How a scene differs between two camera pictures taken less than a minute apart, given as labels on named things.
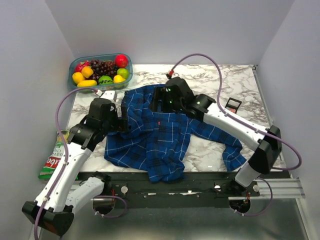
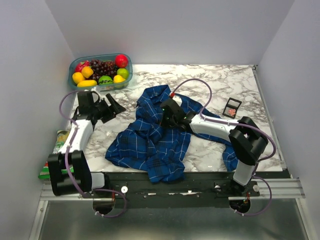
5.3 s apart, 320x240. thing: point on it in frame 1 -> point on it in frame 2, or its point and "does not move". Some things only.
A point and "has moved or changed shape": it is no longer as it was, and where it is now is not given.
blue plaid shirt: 157,141 has moved or changed shape
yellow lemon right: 118,79 does not move
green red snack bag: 53,160 does not move
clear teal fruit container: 101,72 does not move
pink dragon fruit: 79,66 does not move
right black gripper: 160,93 -> 163,122
